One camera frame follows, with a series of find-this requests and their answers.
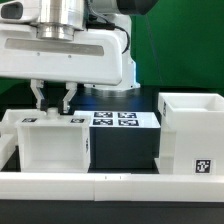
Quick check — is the white open drawer tray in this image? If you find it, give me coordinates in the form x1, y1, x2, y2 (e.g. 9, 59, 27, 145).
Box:
0, 109, 45, 144

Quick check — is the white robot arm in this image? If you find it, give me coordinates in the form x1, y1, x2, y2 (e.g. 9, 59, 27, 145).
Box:
0, 0, 159, 113

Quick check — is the white drawer cabinet box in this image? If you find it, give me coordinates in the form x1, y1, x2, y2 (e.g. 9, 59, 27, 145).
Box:
155, 93, 224, 175

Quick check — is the white front fence bar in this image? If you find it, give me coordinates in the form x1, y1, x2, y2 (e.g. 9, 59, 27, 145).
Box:
0, 172, 224, 202

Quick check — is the white marker sheet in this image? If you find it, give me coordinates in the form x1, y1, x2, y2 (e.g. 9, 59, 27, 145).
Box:
74, 110, 160, 128

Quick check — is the white drawer with knob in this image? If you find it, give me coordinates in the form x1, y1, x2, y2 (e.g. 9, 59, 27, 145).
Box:
16, 109, 91, 173

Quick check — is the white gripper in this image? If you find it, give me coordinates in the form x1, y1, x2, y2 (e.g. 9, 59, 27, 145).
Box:
0, 23, 125, 114

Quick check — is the white left fence block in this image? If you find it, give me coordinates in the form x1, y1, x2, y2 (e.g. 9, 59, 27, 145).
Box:
0, 134, 17, 171

